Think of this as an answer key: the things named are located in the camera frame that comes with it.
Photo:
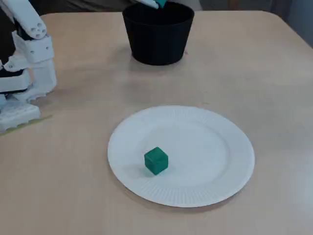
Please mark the green base plate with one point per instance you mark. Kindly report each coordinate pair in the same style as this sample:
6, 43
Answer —
41, 120

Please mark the white paper plate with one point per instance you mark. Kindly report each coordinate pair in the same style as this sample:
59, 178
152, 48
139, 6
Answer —
190, 181

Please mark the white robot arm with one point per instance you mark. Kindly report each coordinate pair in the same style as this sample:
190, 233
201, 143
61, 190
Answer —
39, 49

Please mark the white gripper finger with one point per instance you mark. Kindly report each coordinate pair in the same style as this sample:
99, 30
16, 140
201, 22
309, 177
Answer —
150, 2

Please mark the black pot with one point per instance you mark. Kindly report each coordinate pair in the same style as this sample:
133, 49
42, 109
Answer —
159, 46

